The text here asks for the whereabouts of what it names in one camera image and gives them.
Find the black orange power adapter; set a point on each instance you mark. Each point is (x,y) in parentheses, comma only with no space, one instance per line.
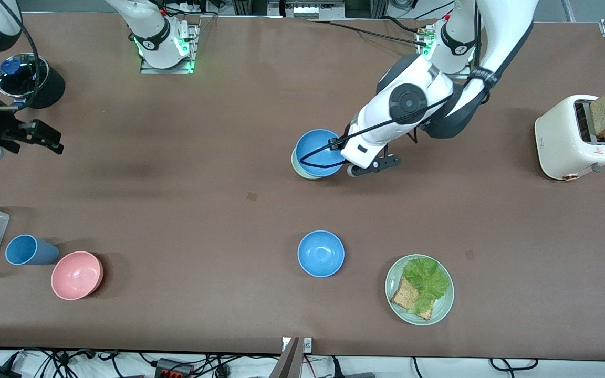
(174,368)

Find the white mounting bracket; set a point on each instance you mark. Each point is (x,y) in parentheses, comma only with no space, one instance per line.
(308,345)

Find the blue cup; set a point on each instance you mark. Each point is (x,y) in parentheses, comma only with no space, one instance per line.
(45,252)

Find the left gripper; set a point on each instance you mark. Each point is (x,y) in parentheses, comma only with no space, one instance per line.
(346,129)

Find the glass lid with blue knob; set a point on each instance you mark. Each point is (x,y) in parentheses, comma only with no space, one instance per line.
(19,76)

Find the green bowl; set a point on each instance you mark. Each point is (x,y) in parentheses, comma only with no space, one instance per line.
(302,172)

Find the white power strip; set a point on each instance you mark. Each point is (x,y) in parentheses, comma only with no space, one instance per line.
(308,9)

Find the brown table cover sheet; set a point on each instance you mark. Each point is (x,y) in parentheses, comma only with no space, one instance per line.
(176,157)

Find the grey camera stand pole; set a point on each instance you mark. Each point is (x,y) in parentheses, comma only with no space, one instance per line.
(289,363)

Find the pink bowl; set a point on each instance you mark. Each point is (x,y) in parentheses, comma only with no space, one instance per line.
(75,275)

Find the green plate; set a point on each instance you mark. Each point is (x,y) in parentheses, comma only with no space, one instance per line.
(440,310)

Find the black pot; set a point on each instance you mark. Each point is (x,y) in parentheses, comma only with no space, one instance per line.
(53,86)

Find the blue bowl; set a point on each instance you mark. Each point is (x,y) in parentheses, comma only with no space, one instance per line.
(321,253)
(315,149)

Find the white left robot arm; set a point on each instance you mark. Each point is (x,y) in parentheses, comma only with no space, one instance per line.
(418,100)

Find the white toaster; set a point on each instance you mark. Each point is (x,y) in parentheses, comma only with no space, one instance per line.
(560,142)

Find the green lettuce leaf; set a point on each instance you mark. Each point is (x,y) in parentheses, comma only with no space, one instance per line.
(426,278)

